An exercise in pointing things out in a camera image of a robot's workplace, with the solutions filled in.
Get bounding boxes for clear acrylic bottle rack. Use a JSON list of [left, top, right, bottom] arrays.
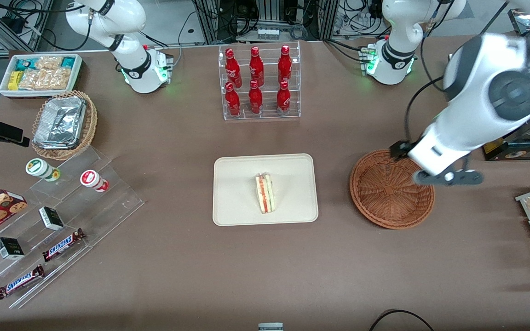
[[218, 41, 301, 121]]

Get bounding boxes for aluminium frame rack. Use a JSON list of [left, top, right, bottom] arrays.
[[194, 0, 340, 44]]

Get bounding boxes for red soda bottle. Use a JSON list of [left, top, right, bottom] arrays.
[[225, 48, 242, 89], [249, 46, 265, 88], [277, 80, 291, 114], [248, 80, 264, 114], [277, 45, 293, 86], [225, 82, 241, 117]]

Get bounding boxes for Snickers chocolate bar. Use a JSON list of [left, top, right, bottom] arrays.
[[42, 228, 86, 262], [0, 265, 45, 300]]

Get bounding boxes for triangle sandwich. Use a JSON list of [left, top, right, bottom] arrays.
[[255, 173, 276, 214]]

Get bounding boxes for aluminium foil tray stack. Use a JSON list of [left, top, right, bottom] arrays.
[[33, 96, 86, 150]]

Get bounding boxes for beige rectangular tray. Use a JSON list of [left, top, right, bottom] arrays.
[[213, 154, 319, 227]]

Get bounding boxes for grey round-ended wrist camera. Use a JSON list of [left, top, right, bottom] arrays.
[[413, 169, 484, 186]]

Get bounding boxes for small black carton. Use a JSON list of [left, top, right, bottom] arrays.
[[39, 206, 65, 231], [0, 237, 25, 261]]

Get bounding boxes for round brown wicker basket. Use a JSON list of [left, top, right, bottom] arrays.
[[350, 150, 435, 229]]

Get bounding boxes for oval light wicker basket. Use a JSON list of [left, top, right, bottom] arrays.
[[31, 90, 98, 161]]

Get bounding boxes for red-lid white cup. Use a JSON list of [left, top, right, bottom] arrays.
[[80, 170, 109, 193]]

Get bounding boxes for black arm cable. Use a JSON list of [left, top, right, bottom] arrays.
[[404, 76, 445, 144]]

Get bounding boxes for white rectangular snack bin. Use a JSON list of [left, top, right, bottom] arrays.
[[0, 53, 84, 98]]

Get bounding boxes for black clamp device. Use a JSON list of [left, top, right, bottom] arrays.
[[0, 115, 30, 148]]

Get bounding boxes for black appliance with yellow label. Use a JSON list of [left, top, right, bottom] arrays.
[[482, 108, 530, 161]]

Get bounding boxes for black table cable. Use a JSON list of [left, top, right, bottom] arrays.
[[369, 309, 436, 331]]

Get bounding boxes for clear acrylic stepped display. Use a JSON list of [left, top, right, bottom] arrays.
[[0, 146, 145, 309]]

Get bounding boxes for clear cracker pack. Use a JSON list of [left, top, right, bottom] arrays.
[[42, 68, 72, 90], [35, 56, 63, 70], [18, 69, 45, 90]]

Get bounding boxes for green-lid white cup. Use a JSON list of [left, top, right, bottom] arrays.
[[25, 158, 61, 183]]

